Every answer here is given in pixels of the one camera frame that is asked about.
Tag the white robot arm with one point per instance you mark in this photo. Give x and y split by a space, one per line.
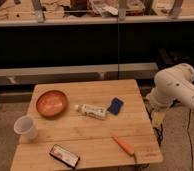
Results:
173 83

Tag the blue sponge block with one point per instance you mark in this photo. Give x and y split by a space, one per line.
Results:
115 106

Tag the white tube bottle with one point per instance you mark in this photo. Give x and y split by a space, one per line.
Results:
92 111

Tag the wooden table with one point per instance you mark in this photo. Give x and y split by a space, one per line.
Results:
90 138

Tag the orange wooden bowl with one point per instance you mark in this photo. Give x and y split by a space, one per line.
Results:
51 103

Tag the black rectangular box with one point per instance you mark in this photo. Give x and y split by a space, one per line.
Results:
65 156

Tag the metal shelf rack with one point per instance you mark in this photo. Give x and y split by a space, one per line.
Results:
44 41

